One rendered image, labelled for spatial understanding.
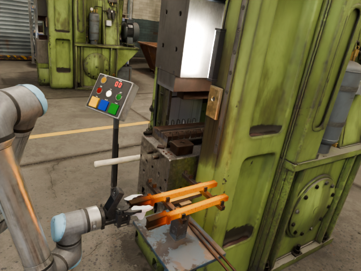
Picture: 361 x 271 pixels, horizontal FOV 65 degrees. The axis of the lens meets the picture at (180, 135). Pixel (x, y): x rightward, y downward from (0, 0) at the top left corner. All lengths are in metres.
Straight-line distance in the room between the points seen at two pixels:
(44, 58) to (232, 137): 5.50
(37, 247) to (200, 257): 0.70
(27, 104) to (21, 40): 8.42
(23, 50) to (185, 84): 8.02
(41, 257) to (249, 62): 1.13
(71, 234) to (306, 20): 1.46
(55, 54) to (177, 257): 5.42
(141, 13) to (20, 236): 9.95
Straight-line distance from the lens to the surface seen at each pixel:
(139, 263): 2.27
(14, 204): 0.98
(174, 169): 1.68
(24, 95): 0.99
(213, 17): 1.65
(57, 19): 6.33
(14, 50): 9.40
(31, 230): 1.03
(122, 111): 2.06
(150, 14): 10.84
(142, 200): 1.22
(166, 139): 1.75
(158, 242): 1.44
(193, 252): 1.43
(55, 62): 6.35
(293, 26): 1.66
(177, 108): 2.02
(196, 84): 1.72
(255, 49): 1.40
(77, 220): 1.12
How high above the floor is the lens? 1.66
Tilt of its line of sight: 22 degrees down
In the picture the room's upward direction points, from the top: 8 degrees clockwise
